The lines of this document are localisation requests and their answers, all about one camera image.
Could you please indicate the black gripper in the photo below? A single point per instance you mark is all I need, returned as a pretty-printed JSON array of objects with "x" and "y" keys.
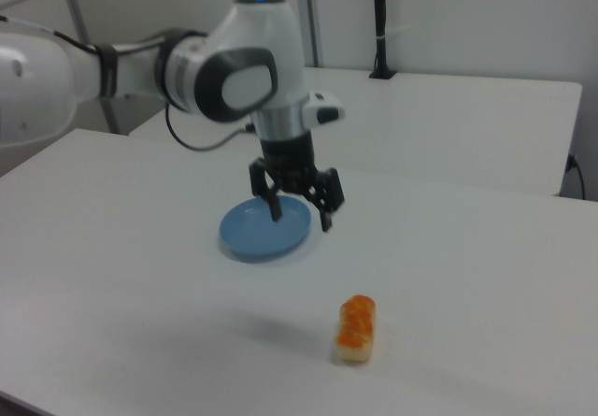
[{"x": 289, "y": 160}]

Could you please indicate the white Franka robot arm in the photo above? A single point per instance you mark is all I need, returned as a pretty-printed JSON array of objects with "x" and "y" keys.
[{"x": 243, "y": 61}]

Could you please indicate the blue round plate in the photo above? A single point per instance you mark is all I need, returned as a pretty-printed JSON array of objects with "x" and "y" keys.
[{"x": 261, "y": 234}]

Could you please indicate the bread with orange topping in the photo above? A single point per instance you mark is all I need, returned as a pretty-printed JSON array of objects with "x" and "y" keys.
[{"x": 356, "y": 328}]

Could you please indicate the white rear table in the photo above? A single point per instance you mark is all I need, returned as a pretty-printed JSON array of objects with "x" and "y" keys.
[{"x": 444, "y": 126}]

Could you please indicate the black camera stand pole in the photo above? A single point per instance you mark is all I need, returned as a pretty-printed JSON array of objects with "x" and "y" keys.
[{"x": 381, "y": 23}]

